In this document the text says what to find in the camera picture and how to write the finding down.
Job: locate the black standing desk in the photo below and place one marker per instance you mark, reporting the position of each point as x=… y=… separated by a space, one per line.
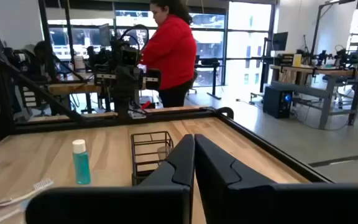
x=208 y=66

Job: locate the teal mouthwash bottle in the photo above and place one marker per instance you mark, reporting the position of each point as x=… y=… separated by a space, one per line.
x=81 y=165

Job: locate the black computer tower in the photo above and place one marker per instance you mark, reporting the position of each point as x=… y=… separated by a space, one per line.
x=277 y=101

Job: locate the wooden workbench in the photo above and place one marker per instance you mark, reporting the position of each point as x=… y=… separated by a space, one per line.
x=322 y=72

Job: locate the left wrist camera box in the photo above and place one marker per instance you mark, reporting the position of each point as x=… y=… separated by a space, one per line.
x=130 y=57

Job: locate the white office chair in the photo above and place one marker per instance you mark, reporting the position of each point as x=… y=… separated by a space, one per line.
x=337 y=90

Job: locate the wooden table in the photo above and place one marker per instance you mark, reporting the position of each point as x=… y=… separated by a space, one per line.
x=70 y=88

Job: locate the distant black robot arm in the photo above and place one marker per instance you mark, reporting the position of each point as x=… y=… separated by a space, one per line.
x=346 y=57

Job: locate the black aluminium table frame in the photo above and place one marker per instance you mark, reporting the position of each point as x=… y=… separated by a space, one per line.
x=275 y=149

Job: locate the yellow container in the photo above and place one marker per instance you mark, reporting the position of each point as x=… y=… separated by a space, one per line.
x=297 y=59

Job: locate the black frame bracket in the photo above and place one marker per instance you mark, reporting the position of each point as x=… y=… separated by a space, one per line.
x=226 y=111

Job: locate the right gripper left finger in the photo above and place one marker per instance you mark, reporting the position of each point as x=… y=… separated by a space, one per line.
x=120 y=205

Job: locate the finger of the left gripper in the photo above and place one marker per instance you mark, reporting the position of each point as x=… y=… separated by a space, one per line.
x=122 y=85
x=135 y=85

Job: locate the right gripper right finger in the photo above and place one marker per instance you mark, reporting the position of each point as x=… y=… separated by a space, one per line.
x=259 y=205

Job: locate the person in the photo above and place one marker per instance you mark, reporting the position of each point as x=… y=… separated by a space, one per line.
x=172 y=53
x=40 y=59

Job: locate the small clear plastic cup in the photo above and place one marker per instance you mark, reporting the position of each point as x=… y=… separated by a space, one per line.
x=163 y=153

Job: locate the red tag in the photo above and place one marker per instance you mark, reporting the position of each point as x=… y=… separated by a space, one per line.
x=146 y=105

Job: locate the black monitor on pole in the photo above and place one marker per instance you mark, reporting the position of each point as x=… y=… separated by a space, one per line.
x=280 y=41

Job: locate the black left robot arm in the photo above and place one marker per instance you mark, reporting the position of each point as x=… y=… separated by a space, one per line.
x=122 y=109

